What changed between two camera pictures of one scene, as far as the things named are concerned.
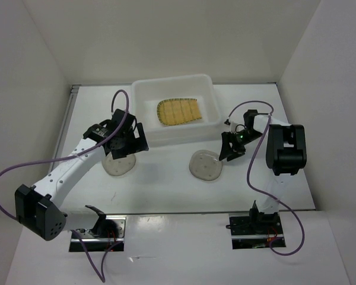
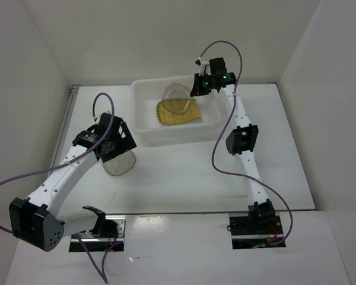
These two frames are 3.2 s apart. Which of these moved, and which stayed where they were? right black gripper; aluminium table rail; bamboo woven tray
Moved: right black gripper
Stayed: bamboo woven tray; aluminium table rail
